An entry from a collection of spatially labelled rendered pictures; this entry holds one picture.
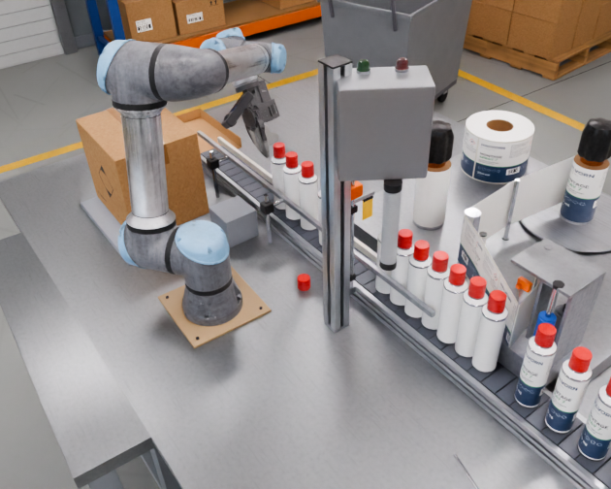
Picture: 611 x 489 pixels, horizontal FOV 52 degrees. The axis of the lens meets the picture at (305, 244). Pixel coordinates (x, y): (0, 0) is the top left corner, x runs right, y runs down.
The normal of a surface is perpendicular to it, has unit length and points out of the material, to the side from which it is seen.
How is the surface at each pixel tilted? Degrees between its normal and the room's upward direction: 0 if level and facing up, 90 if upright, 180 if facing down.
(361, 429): 0
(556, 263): 0
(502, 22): 90
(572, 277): 0
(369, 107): 90
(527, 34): 90
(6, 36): 90
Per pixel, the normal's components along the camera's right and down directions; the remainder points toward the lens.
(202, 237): 0.09, -0.75
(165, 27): 0.52, 0.51
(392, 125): 0.02, 0.62
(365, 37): -0.60, 0.56
